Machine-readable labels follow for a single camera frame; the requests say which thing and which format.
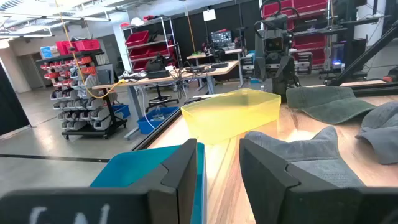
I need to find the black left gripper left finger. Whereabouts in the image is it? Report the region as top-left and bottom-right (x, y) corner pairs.
(130, 138), (198, 224)

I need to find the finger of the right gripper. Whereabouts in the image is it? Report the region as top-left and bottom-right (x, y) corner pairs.
(280, 56), (297, 81)
(254, 56), (269, 82)

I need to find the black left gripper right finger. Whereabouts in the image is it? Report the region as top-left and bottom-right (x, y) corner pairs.
(238, 138), (366, 224)

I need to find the grey-blue denim cap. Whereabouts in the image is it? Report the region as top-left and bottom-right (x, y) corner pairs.
(355, 101), (398, 166)
(244, 125), (365, 188)

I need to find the grey small drawer stack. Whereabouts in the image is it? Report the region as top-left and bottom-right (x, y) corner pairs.
(296, 52), (313, 75)
(240, 52), (256, 78)

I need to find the teal plastic bin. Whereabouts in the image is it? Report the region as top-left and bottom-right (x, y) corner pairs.
(90, 142), (208, 224)

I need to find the black electronics panel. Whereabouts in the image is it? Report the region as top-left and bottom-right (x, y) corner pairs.
(210, 30), (233, 48)

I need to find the dark green cap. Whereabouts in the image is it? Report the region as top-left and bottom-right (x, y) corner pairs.
(285, 86), (377, 125)

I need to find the translucent yellow plastic bin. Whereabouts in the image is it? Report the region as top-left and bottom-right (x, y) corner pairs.
(180, 88), (282, 146)

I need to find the large blue floor bin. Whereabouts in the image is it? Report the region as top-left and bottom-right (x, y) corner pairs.
(136, 106), (180, 136)

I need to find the small wooden desk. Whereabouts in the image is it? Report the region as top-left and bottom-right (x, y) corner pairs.
(186, 47), (245, 88)

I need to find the white paper sign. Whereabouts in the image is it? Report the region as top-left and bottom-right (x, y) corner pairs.
(202, 9), (217, 22)

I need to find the black rolling stool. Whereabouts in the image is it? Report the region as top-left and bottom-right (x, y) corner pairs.
(145, 84), (180, 113)

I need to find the small blue floor bin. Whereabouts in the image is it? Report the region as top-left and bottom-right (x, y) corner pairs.
(111, 103), (131, 119)

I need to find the large wooden workbench desk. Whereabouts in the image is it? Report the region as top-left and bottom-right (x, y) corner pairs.
(92, 60), (241, 140)

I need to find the black box on desk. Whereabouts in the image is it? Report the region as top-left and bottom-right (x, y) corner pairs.
(146, 69), (171, 80)

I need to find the rolling parts bin cart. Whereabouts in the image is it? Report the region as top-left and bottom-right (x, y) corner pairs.
(35, 49), (129, 141)

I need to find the grey metal cabinet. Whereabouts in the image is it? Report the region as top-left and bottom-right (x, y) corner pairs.
(94, 63), (116, 85)

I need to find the red storage bin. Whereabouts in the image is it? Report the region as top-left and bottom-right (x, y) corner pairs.
(74, 39), (101, 52)
(55, 40), (77, 56)

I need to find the light blue box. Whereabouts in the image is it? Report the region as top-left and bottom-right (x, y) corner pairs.
(39, 46), (54, 60)

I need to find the black partition panel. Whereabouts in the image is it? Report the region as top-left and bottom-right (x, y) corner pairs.
(0, 61), (32, 137)

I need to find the red bin wall rack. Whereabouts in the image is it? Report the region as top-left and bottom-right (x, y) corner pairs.
(261, 0), (330, 68)

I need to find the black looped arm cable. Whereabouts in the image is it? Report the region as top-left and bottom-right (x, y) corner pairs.
(253, 0), (301, 40)

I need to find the black diagonal frame strut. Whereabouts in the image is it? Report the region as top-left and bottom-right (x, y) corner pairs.
(327, 22), (398, 87)

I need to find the metal wire shelf unit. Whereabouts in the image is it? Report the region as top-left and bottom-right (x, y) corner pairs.
(119, 16), (182, 74)

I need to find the yellow hanging cable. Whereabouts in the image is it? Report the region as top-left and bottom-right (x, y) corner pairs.
(54, 0), (126, 100)

